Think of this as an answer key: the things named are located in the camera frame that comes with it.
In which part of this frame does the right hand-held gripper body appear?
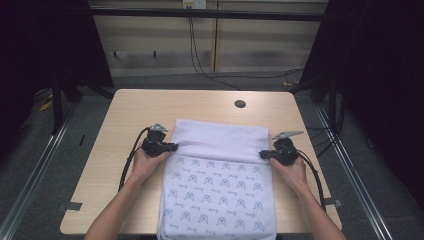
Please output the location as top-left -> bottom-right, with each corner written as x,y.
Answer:
271,130 -> 305,167

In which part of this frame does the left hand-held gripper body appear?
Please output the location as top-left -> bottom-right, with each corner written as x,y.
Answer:
140,122 -> 170,158

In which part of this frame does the white towel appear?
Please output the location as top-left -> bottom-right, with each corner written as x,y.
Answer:
156,118 -> 278,240

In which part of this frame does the person's left hand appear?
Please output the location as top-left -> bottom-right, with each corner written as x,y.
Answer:
127,147 -> 171,186

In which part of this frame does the person's right hand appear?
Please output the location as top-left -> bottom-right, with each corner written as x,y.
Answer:
268,156 -> 310,198

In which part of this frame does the black metal stand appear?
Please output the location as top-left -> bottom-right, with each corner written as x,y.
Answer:
287,74 -> 338,128
49,71 -> 116,136

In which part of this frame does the yellow tool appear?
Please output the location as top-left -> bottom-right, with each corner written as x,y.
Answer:
38,99 -> 54,113

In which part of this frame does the dark curtain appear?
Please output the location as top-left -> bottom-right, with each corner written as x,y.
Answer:
0,0 -> 115,161
299,0 -> 424,209

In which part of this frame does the black horizontal metal bar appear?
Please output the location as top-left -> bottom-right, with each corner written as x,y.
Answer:
89,7 -> 327,23

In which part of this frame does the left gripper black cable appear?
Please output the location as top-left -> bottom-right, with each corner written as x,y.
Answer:
117,126 -> 152,193

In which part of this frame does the bundle of black floor cables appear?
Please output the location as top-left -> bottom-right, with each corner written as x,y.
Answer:
305,93 -> 346,158

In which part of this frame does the thin black floor cable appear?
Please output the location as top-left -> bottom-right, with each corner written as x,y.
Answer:
206,67 -> 305,82

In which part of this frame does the silver aluminium floor rail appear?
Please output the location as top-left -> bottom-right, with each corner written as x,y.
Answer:
0,102 -> 80,240
314,104 -> 395,240

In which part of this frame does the black hanging wall cable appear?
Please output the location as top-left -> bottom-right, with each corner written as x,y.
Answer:
187,15 -> 242,91

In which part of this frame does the white wall socket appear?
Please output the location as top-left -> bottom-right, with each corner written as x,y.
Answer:
182,0 -> 208,10

